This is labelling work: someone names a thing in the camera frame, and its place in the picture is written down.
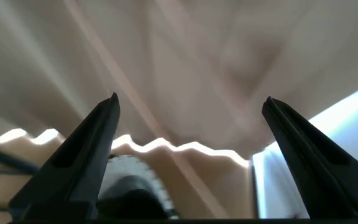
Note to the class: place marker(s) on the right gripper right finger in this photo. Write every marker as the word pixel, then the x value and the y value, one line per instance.
pixel 328 174

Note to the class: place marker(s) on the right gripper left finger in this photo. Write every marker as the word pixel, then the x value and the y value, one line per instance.
pixel 73 174

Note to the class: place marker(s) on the pink clothes hanger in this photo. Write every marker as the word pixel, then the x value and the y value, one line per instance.
pixel 120 77

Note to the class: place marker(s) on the white laundry basket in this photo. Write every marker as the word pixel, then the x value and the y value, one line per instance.
pixel 126 165

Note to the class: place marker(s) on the black clothes rack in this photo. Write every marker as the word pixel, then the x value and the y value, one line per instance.
pixel 5 158

